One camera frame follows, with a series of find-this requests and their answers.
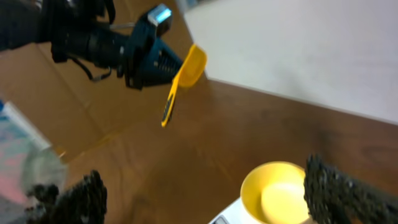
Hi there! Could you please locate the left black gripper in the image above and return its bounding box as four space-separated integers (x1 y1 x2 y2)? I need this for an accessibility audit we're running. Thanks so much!
117 12 183 90

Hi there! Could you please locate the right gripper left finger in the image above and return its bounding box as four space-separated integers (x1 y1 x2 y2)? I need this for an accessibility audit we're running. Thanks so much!
26 170 108 224

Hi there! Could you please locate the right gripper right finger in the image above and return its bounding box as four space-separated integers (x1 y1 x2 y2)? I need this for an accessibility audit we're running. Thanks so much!
303 154 397 224

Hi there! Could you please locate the yellow measuring scoop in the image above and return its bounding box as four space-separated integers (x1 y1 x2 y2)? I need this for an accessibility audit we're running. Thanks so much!
161 44 208 128

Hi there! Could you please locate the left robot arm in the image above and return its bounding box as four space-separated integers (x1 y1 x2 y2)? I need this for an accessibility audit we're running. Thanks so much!
1 0 183 90

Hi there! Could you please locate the yellow plastic bowl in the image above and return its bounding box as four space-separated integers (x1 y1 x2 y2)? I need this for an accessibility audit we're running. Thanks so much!
240 161 312 224

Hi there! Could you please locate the white digital kitchen scale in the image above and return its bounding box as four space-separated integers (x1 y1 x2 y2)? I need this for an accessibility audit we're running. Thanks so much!
207 195 312 224

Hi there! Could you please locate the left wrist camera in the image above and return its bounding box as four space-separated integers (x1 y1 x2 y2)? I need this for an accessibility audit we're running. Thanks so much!
147 4 172 29

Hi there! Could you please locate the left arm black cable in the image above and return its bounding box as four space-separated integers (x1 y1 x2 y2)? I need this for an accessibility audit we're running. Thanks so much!
67 54 113 83

